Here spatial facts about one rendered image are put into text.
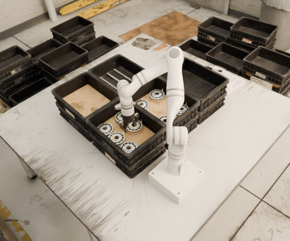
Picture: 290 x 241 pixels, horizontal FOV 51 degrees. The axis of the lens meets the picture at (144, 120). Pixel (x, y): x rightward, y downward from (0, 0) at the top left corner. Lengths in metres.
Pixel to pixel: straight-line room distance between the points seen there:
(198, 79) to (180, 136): 0.83
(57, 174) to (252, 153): 1.19
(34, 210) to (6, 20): 3.08
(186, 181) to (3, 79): 2.13
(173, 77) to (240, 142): 0.69
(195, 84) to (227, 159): 0.60
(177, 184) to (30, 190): 1.50
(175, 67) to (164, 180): 0.61
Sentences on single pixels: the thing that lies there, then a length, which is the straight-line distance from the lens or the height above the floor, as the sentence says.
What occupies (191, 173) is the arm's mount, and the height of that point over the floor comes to 0.77.
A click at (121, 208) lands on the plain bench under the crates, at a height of 0.70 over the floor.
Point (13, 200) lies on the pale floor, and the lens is 2.84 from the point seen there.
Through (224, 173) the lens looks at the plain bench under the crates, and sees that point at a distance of 1.86.
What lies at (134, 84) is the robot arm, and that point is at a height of 1.21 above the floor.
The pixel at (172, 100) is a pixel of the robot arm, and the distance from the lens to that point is 1.54.
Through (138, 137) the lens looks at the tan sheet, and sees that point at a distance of 1.84.
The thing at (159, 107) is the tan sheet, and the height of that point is 0.83.
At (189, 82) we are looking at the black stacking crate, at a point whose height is 0.83.
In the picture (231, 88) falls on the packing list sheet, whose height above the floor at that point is 0.70.
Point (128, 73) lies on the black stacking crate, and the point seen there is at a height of 0.83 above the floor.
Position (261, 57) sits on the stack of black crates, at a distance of 3.18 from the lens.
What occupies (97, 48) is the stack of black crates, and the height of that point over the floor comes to 0.38.
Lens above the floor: 2.20
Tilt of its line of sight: 45 degrees down
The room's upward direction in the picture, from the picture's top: 5 degrees counter-clockwise
